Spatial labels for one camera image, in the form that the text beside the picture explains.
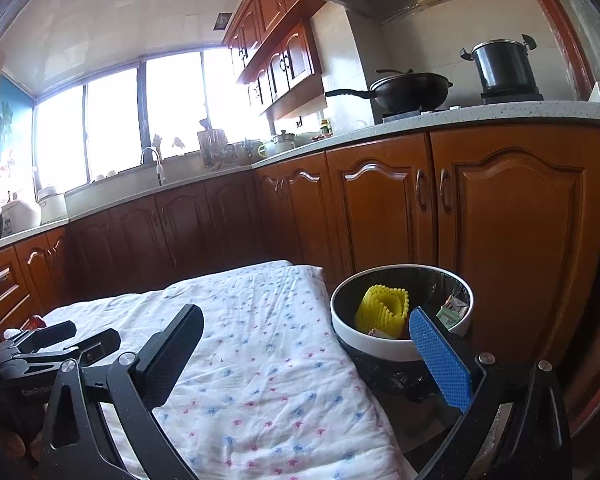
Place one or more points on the black induction cooker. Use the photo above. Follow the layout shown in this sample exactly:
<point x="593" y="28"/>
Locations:
<point x="512" y="97"/>

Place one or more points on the white star printed blanket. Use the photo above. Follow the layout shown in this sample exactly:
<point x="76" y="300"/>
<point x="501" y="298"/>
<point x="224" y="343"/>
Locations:
<point x="260" y="360"/>

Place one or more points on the green snack packet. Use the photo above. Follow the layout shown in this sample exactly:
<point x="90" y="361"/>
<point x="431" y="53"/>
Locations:
<point x="450" y="316"/>

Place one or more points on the knife block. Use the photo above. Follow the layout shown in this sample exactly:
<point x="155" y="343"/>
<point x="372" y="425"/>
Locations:
<point x="211" y="147"/>

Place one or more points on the person's left hand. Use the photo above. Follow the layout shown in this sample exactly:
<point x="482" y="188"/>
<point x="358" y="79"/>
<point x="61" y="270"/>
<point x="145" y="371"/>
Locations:
<point x="20" y="447"/>

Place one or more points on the chrome kitchen faucet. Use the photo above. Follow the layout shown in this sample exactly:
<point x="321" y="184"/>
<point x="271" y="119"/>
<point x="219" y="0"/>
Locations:
<point x="158" y="170"/>

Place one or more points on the black wok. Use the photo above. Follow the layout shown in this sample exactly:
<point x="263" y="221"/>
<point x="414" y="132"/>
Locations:
<point x="410" y="90"/>

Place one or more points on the speckled kitchen countertop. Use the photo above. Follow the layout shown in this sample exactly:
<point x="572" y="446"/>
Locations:
<point x="505" y="110"/>

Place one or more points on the white rimmed bin black bag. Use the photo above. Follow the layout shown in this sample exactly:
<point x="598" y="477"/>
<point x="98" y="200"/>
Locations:
<point x="370" y="347"/>

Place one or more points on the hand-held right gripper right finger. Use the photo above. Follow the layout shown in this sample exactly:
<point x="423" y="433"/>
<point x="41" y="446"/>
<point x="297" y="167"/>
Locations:
<point x="437" y="355"/>

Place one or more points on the ceiling vent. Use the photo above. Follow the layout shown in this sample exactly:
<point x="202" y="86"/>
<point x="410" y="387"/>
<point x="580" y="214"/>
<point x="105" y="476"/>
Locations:
<point x="220" y="20"/>

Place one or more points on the blue palm wall poster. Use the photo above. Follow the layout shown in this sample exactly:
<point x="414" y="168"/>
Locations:
<point x="10" y="120"/>

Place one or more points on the kitchen window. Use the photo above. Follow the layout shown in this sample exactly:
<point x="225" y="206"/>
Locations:
<point x="115" y="125"/>

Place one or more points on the green mug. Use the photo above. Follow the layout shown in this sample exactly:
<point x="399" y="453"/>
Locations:
<point x="265" y="150"/>

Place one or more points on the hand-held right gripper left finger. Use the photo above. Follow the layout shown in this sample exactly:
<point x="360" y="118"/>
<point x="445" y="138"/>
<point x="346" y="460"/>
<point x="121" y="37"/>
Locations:
<point x="175" y="355"/>

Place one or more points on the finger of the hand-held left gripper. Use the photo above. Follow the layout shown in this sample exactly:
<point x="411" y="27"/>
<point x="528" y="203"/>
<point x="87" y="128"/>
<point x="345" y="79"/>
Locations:
<point x="45" y="337"/>
<point x="97" y="345"/>

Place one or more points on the small sauce bottle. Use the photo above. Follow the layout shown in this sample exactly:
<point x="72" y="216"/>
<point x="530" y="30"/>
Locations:
<point x="324" y="129"/>

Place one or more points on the white rice cooker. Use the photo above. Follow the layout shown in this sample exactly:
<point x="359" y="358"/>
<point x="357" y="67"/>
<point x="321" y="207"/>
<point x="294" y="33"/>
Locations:
<point x="22" y="216"/>

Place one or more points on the white foam net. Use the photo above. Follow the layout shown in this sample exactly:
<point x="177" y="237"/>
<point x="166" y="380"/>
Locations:
<point x="12" y="333"/>

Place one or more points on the wooden lower kitchen cabinets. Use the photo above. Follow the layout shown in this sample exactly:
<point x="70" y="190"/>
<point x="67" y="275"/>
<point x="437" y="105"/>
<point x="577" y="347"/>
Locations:
<point x="380" y="195"/>

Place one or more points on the gas stove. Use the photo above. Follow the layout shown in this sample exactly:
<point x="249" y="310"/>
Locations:
<point x="405" y="114"/>

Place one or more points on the wooden kitchen cabinets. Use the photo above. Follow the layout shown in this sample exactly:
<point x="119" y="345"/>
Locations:
<point x="380" y="195"/>
<point x="285" y="60"/>

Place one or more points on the yellow foam net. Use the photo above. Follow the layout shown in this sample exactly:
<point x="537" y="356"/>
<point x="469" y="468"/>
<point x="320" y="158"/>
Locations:
<point x="380" y="310"/>

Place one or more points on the white lidded pot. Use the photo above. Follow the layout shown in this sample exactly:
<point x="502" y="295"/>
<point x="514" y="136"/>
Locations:
<point x="283" y="142"/>

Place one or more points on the white lidded appliance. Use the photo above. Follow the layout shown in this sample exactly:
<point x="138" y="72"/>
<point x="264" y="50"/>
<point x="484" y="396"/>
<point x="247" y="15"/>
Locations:
<point x="54" y="206"/>

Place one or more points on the black stockpot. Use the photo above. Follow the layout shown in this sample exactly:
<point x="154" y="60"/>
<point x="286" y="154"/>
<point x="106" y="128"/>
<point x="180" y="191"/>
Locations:
<point x="502" y="70"/>

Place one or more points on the small red packet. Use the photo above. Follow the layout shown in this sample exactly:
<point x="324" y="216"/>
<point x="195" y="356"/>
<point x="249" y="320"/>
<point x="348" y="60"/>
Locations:
<point x="36" y="322"/>

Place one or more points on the wooden upper kitchen cabinets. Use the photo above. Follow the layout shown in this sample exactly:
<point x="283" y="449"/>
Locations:
<point x="285" y="60"/>

